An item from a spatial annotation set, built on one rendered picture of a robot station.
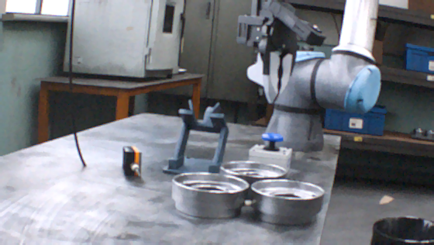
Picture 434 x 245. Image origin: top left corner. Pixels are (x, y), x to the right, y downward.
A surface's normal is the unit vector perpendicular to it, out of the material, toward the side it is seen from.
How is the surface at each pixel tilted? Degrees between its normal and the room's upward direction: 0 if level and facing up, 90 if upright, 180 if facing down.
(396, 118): 90
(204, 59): 90
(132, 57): 89
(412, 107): 90
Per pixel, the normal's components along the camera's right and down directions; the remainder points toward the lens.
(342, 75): -0.56, -0.23
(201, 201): -0.21, 0.12
